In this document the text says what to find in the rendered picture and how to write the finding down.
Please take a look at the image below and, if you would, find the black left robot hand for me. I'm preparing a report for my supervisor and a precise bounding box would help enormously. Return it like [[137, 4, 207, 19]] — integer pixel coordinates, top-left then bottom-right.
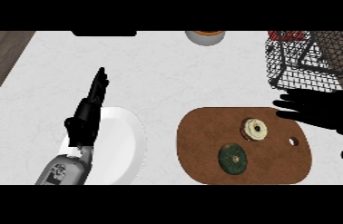
[[63, 66, 110, 149]]

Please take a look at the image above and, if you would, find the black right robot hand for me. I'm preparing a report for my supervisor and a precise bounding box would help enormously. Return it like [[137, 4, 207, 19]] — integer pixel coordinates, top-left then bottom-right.
[[272, 89, 343, 160]]

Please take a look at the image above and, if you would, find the cream frosted cupcake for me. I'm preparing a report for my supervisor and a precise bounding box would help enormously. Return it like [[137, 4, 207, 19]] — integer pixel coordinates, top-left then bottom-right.
[[239, 117, 269, 142]]

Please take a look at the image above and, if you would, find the red item in basket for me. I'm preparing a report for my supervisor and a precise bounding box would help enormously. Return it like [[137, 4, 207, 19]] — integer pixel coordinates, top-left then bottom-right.
[[267, 31, 309, 42]]

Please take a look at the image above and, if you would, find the brown wooden cutting board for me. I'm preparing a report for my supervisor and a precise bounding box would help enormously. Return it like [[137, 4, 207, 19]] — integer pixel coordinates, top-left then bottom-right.
[[176, 106, 313, 186]]

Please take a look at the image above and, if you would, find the white plate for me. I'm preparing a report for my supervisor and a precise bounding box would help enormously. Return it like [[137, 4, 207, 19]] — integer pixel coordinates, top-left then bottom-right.
[[59, 106, 149, 186]]

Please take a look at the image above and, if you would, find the dark green round squash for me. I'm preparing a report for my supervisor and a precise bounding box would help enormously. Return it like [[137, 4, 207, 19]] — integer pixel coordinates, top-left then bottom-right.
[[217, 142, 249, 176]]

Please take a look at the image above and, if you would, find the grey cup with orange content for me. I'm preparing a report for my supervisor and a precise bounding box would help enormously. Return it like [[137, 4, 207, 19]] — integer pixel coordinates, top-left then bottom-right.
[[184, 31, 226, 47]]

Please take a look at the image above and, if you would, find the black wire tiered basket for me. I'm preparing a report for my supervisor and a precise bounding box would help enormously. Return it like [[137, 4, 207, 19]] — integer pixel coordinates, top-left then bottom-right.
[[264, 31, 343, 93]]

